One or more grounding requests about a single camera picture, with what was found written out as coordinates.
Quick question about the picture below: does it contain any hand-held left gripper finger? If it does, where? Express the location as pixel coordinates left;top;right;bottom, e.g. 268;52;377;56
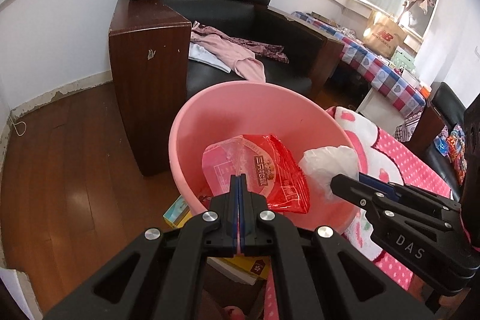
240;175;436;320
43;175;241;320

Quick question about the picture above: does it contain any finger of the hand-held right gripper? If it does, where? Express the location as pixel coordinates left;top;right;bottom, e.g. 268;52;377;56
358;172;462;212
330;173;398;220

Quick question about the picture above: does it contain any white plastic bag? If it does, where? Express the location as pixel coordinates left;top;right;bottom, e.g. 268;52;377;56
299;145;360;201

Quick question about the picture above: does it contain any red plastic wrapper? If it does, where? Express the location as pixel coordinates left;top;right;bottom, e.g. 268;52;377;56
202;133;311;215

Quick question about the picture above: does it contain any pink plastic basin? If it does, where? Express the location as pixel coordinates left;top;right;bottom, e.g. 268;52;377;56
169;80;363;235

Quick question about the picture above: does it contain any pink polka dot blanket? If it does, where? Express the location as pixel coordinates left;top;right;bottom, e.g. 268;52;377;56
262;106;455;320

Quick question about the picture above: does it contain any teal and yellow box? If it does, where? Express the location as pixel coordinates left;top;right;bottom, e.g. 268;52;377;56
163;194;194;229

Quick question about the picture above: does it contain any checked hanging cloth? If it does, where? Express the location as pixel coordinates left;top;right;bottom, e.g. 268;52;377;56
394;110;427;143

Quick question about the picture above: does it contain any yellow flat box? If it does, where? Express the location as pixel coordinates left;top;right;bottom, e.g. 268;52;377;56
207;254;271;285

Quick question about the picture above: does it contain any white table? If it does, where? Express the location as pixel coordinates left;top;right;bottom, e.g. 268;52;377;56
354;84;406;135

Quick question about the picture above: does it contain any colourful printed cushion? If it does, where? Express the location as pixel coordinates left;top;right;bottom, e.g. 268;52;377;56
446;123;468;175

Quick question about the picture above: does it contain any black armchair with cushion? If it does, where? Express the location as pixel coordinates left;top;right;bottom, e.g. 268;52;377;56
410;82;470;195

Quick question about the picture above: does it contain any checkered heart tablecloth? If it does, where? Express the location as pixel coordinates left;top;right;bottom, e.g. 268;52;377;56
292;10;428;118

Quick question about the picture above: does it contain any green box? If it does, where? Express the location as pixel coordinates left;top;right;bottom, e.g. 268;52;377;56
391;46;417;72

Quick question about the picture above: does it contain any pink garment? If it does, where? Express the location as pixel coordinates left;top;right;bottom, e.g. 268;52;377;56
190;28;267;83

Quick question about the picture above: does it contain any black armchair with clothes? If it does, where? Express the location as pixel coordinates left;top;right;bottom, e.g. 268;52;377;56
109;0;344;177

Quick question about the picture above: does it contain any white garment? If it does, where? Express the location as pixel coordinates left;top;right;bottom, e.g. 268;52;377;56
187;43;233;73

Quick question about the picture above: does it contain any brown paper bag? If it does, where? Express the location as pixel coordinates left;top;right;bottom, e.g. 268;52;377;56
363;10;408;58

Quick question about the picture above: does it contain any floral patterned garment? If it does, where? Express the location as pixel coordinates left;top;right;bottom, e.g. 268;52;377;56
192;20;290;64

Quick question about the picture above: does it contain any white foam board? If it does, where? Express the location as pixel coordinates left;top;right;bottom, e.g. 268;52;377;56
0;267;39;320

